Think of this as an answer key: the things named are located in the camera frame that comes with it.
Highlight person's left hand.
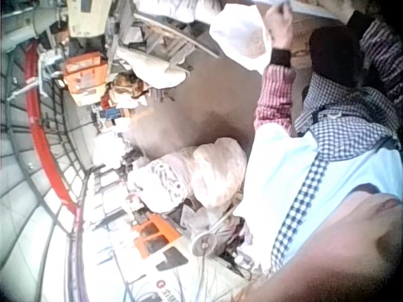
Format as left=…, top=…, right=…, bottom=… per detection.
left=265, top=4, right=295, bottom=52

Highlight white fabric sheet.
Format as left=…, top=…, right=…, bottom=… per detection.
left=251, top=0, right=344, bottom=20

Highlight cream carton box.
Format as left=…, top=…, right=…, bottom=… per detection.
left=66, top=0, right=110, bottom=38

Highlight white stuffed sack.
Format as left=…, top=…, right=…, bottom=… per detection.
left=118, top=47, right=188, bottom=89

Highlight black wrist band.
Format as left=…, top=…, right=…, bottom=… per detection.
left=270, top=47, right=292, bottom=68

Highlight white plastic bag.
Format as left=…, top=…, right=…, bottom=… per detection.
left=208, top=4, right=273, bottom=74

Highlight orange plastic crate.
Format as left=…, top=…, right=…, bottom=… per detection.
left=132, top=213, right=183, bottom=260

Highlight black metal grille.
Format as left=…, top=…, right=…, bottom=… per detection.
left=0, top=56, right=95, bottom=221

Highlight heap of white sacks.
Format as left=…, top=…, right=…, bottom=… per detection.
left=127, top=137, right=248, bottom=210

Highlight heap of mixed goods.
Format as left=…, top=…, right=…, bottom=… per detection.
left=91, top=71, right=150, bottom=133

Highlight wooden rack with goods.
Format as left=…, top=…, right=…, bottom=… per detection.
left=106, top=0, right=221, bottom=64

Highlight red metal gate frame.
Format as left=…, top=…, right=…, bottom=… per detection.
left=23, top=47, right=79, bottom=218

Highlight white round fan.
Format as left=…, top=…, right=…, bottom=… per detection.
left=191, top=231, right=219, bottom=258

